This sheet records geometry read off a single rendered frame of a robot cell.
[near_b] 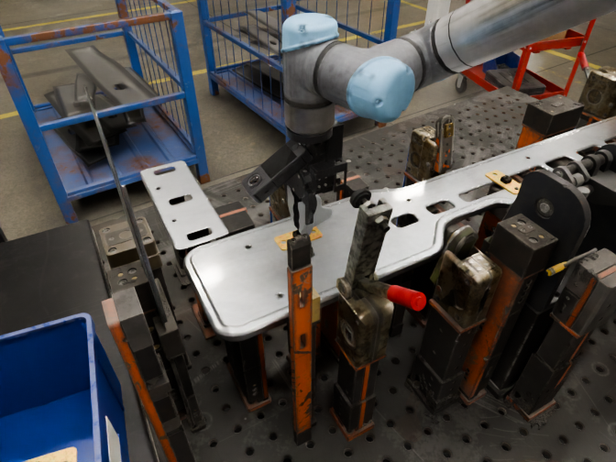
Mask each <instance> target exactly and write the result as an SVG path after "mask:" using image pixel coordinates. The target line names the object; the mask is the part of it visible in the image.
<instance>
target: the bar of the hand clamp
mask: <svg viewBox="0 0 616 462"><path fill-rule="evenodd" d="M370 198H371V192H370V191H369V190H368V189H367V188H361V189H358V190H356V191H354V192H353V193H352V195H351V197H350V200H349V202H350V204H351V205H352V206H353V207H354V208H359V209H358V213H357V221H356V225H355V230H354V234H353V238H352V243H351V247H350V251H349V255H348V260H347V264H346V272H345V276H344V277H345V278H346V280H347V281H348V282H349V284H350V287H351V291H352V293H351V298H352V297H353V296H354V292H355V289H356V285H357V281H358V279H360V278H362V277H365V278H368V279H373V275H374V272H375V269H376V266H377V263H378V259H379V256H380V251H381V248H382V244H383V241H384V238H385V235H386V232H388V231H389V230H390V229H391V228H390V227H389V222H390V219H391V214H392V210H393V208H392V206H391V205H390V204H389V203H388V202H387V201H386V200H385V199H384V198H380V199H379V201H378V205H377V206H375V203H374V202H372V201H371V200H370Z"/></svg>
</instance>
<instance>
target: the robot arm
mask: <svg viewBox="0 0 616 462"><path fill-rule="evenodd" d="M613 11H616V0H473V1H471V2H469V3H467V4H465V5H462V6H461V7H459V8H458V9H456V10H454V11H452V12H451V13H449V14H447V15H445V16H442V17H440V18H439V19H436V20H435V21H434V22H432V23H430V24H428V25H426V26H424V27H422V28H420V29H418V30H416V31H414V32H412V33H409V34H407V35H404V36H401V37H398V38H395V39H392V40H390V41H387V42H384V43H381V44H379V45H376V46H373V47H371V48H368V49H362V48H359V47H356V46H353V45H349V44H347V43H345V42H343V41H340V40H337V38H338V37H339V33H338V32H337V22H336V21H335V20H334V19H333V18H332V17H331V16H328V15H324V14H318V13H305V14H299V15H295V16H291V17H289V18H288V19H286V20H285V22H284V23H283V26H282V49H281V50H280V52H281V53H282V68H283V92H284V116H285V125H286V134H287V137H288V138H289V139H290V140H289V141H288V142H287V143H286V144H284V145H283V146H282V147H281V148H280V149H278V150H277V151H276V152H275V153H274V154H273V155H271V156H270V157H269V158H268V159H266V160H265V161H264V162H263V163H262V164H261V165H259V166H258V167H257V168H256V169H255V170H253V171H252V172H251V173H250V174H249V175H248V176H247V177H246V178H245V179H244V180H243V181H242V185H243V187H244V188H245V190H246V191H247V193H248V195H249V196H250V197H251V198H252V199H253V200H254V201H255V202H257V203H259V204H261V203H262V202H263V201H265V200H266V199H267V198H268V197H269V196H270V195H272V194H273V193H274V192H275V191H277V190H278V189H279V188H280V187H281V186H282V185H283V184H284V190H285V194H286V200H287V203H288V206H289V211H290V214H291V220H292V222H293V225H294V226H295V227H296V228H297V229H299V232H300V233H301V234H302V235H303V234H306V233H307V234H308V235H311V232H312V230H313V228H314V227H315V226H317V225H319V224H321V223H322V222H323V221H325V220H327V219H328V218H330V217H331V215H332V213H333V210H332V208H330V207H324V206H322V200H321V198H320V196H319V194H318V193H328V192H331V191H333V190H334V193H335V192H339V191H342V190H345V188H346V186H347V162H346V161H345V160H344V159H343V158H342V150H343V133H344V124H342V123H341V122H337V121H336V119H335V104H337V105H340V106H342V107H344V108H346V109H348V110H350V111H352V112H354V113H355V114H356V115H358V116H361V117H364V118H370V119H372V120H375V121H378V122H381V123H389V122H392V121H394V120H395V119H397V118H398V117H399V116H400V115H401V112H402V111H405V110H406V108H407V107H408V105H409V103H410V102H411V100H412V98H413V93H414V92H415V91H418V90H420V89H422V88H424V87H426V86H428V85H430V84H432V83H437V82H440V81H443V80H444V79H446V78H448V77H450V76H453V75H455V74H458V73H460V72H462V71H464V70H467V69H469V68H472V67H474V66H477V65H480V64H481V63H484V62H486V61H490V60H493V59H495V58H498V57H499V56H502V55H504V54H507V53H509V52H512V51H514V50H518V49H520V48H523V47H525V46H528V45H530V44H533V43H535V42H537V41H539V40H542V39H546V38H548V37H551V36H554V35H555V34H558V33H560V32H563V31H565V30H568V29H570V28H573V27H576V26H578V25H581V24H583V23H586V22H588V21H590V20H593V19H595V18H598V17H602V16H604V15H607V14H609V13H611V12H613ZM337 161H338V162H339V161H340V162H341V163H338V164H336V162H337ZM341 171H343V172H344V183H341V184H338V185H336V184H337V183H339V182H340V177H339V176H338V175H337V173H338V172H341Z"/></svg>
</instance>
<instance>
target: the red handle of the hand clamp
mask: <svg viewBox="0 0 616 462"><path fill-rule="evenodd" d="M356 288H357V289H360V290H362V291H365V292H370V293H373V294H376V295H378V296H380V297H383V298H386V299H389V300H390V301H391V302H393V303H397V304H399V305H402V306H405V307H408V308H410V309H413V310H415V311H421V310H422V309H423V308H424V307H425V305H426V297H425V295H424V294H423V293H422V292H419V291H414V290H410V289H407V288H404V287H401V286H398V285H389V284H386V283H383V282H380V281H376V280H372V279H368V278H365V277H362V278H360V279H358V280H357V285H356Z"/></svg>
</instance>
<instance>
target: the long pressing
mask: <svg viewBox="0 0 616 462"><path fill-rule="evenodd" d="M614 138H616V116H613V117H610V118H607V119H604V120H601V121H599V122H596V123H593V124H590V125H587V126H583V127H580V128H577V129H574V130H571V131H568V132H566V133H563V134H561V135H558V136H555V137H550V138H548V139H545V140H542V141H539V142H536V143H533V144H531V145H528V146H525V147H522V148H517V149H515V150H512V151H509V152H507V153H504V154H501V155H499V156H496V157H493V158H490V159H485V160H483V161H480V162H477V163H474V164H471V165H468V166H466V167H463V168H460V169H457V170H452V171H450V172H448V173H445V174H442V175H439V176H436V177H433V178H431V179H428V180H425V181H420V182H417V183H415V184H412V185H409V186H406V187H403V188H397V189H378V190H370V192H371V198H370V201H372V202H374V203H375V206H377V205H378V201H379V199H380V198H384V199H385V200H386V201H387V202H388V203H389V204H390V205H391V206H392V208H393V210H392V214H391V217H390V222H389V227H390V230H389V231H388V232H386V235H385V238H384V241H383V244H382V248H381V251H380V254H379V259H378V263H377V266H376V269H375V271H376V272H377V274H378V278H379V281H380V282H384V281H387V280H390V279H392V278H394V277H397V276H399V275H401V274H403V273H405V272H408V271H410V270H414V269H416V268H418V267H421V266H422V265H425V264H427V263H429V262H432V261H434V260H436V259H438V258H439V257H440V256H441V254H442V251H443V247H444V240H445V231H446V228H447V227H449V226H451V225H453V224H455V223H458V222H460V221H463V220H465V219H468V218H470V217H472V216H475V215H479V214H481V213H484V212H486V211H488V210H490V209H494V208H505V209H508V208H509V206H510V205H511V204H512V203H513V202H514V201H515V199H516V197H517V195H518V194H512V193H510V192H508V191H507V190H505V189H504V188H502V187H501V188H502V189H503V190H501V191H498V192H495V193H493V194H490V195H487V196H485V197H482V198H479V199H477V200H475V201H472V202H466V201H464V200H463V199H461V198H460V197H459V195H460V194H463V193H468V192H470V191H473V190H476V189H477V188H480V187H483V186H486V185H488V184H491V183H496V182H494V181H492V180H491V179H489V178H488V177H486V176H485V174H486V173H488V172H491V171H495V170H498V171H501V172H502V173H504V174H505V175H508V176H510V177H511V176H513V175H515V174H518V173H521V172H524V171H528V170H530V169H533V168H535V167H541V168H543V169H545V170H548V171H553V168H551V167H549V166H547V165H546V163H548V162H551V161H553V160H558V159H561V158H564V157H566V158H569V159H571V160H581V159H582V158H583V157H582V156H580V155H578V154H577V152H579V151H581V150H583V149H588V148H590V147H597V148H600V147H602V146H604V145H606V144H607V143H605V142H606V141H608V140H611V139H614ZM527 158H529V159H527ZM496 184H497V183H496ZM350 197H351V196H350ZM350 197H347V198H345V199H342V200H339V201H336V202H332V203H328V204H325V205H322V206H324V207H330V208H332V210H333V213H332V215H331V217H330V218H328V219H327V220H325V221H323V222H322V223H321V224H319V225H317V226H316V227H317V228H318V229H319V230H320V232H321V233H322V234H323V236H322V237H321V238H318V239H315V240H313V241H311V243H312V247H313V253H314V256H313V257H312V259H311V264H312V265H313V287H314V288H315V290H316V291H317V292H318V294H319V295H320V309H321V308H323V307H326V306H327V305H329V304H332V303H335V302H338V300H339V291H338V288H337V287H336V279H337V278H340V277H344V276H345V272H346V267H347V260H348V255H349V251H350V247H351V243H352V238H353V234H354V230H355V225H356V221H357V217H358V209H359V208H354V207H353V206H352V205H351V204H350V201H349V200H350ZM407 199H410V200H411V201H410V202H408V201H406V200H407ZM440 202H449V203H450V204H452V205H453V206H454V208H453V209H450V210H448V211H445V212H442V213H441V214H432V213H430V212H429V211H428V210H427V209H426V207H428V206H431V205H433V204H438V203H440ZM403 215H413V216H414V217H415V218H416V219H417V220H418V222H416V223H414V224H411V225H407V226H405V227H397V226H396V225H394V224H393V223H392V222H391V220H393V219H395V218H398V217H401V216H403ZM294 230H297V228H296V227H295V226H294V225H293V222H292V218H291V217H290V216H289V217H286V218H283V219H281V220H278V221H275V222H272V223H269V224H266V225H262V226H259V227H256V228H253V229H250V230H248V231H245V232H242V233H239V234H236V235H233V236H229V237H226V238H222V239H219V240H216V241H214V242H211V243H208V244H205V245H202V246H199V247H196V248H194V249H193V250H191V251H190V252H189V253H188V254H187V255H186V256H185V258H184V260H183V267H184V270H185V272H186V274H187V276H188V279H189V281H190V283H191V285H192V287H193V289H194V291H195V294H196V296H197V298H198V300H199V302H200V304H201V306H202V307H203V311H204V313H205V315H206V317H207V319H208V321H209V323H210V326H211V327H212V329H213V331H214V333H215V334H216V335H217V336H218V337H220V338H221V339H223V340H225V341H230V342H239V341H244V340H247V339H250V338H251V337H253V336H257V335H259V334H262V333H264V332H267V331H269V330H270V329H273V328H275V327H277V326H280V325H284V324H286V323H288V322H289V300H288V278H287V267H289V266H288V255H287V250H284V251H283V250H281V249H280V248H279V246H278V245H277V244H276V242H275V241H274V238H275V237H278V236H280V235H283V234H286V233H289V232H291V231H294ZM246 246H251V248H246ZM280 293H281V294H282V295H283V296H282V297H281V298H278V297H277V295H278V294H280Z"/></svg>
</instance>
